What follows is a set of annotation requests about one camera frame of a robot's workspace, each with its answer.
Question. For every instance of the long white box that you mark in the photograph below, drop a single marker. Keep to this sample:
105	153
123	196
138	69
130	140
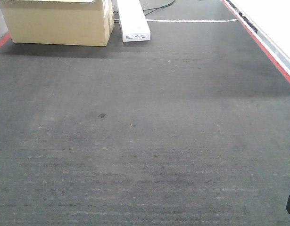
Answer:
132	21

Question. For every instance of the cardboard box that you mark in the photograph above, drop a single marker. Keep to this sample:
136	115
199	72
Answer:
62	22

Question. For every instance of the white table edge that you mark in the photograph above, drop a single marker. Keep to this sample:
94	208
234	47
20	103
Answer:
268	23

